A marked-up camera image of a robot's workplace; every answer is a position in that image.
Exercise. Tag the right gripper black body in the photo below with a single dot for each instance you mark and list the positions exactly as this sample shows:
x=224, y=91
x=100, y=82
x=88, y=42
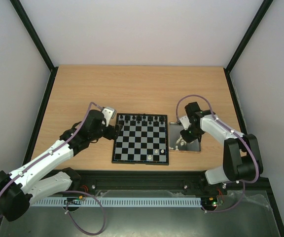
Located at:
x=190, y=135

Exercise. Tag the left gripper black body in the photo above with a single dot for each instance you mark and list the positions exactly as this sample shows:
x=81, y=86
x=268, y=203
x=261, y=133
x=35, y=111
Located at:
x=110, y=135

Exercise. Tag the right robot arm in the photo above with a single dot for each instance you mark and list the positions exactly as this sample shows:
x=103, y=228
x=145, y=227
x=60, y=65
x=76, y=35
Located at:
x=241, y=154

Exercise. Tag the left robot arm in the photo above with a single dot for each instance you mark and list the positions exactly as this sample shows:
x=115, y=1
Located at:
x=27, y=184

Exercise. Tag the black white chessboard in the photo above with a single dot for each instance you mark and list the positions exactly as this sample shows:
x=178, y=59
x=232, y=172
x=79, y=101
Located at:
x=141, y=135

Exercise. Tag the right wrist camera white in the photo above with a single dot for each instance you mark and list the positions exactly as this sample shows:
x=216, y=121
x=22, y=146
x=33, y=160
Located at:
x=185, y=122

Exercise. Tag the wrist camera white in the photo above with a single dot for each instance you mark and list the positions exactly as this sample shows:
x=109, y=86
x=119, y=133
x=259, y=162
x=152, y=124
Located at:
x=109, y=113
x=185, y=122

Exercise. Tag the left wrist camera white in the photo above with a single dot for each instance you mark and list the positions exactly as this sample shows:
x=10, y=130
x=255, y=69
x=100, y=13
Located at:
x=109, y=113

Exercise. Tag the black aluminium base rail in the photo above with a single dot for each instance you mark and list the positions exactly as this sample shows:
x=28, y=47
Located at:
x=186, y=182

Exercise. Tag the purple cable floor loop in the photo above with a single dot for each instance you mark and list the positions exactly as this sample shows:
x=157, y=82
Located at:
x=86, y=215

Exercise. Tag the white slotted cable duct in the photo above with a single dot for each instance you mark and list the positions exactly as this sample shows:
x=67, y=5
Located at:
x=120, y=202

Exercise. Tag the black frame post left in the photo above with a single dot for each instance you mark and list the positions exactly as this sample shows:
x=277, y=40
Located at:
x=18, y=7

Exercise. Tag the black frame post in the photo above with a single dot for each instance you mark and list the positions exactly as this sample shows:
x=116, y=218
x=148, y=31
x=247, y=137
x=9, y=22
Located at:
x=18, y=7
x=265, y=5

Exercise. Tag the black frame post right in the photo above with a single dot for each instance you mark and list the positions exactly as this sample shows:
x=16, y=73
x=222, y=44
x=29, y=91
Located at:
x=265, y=5

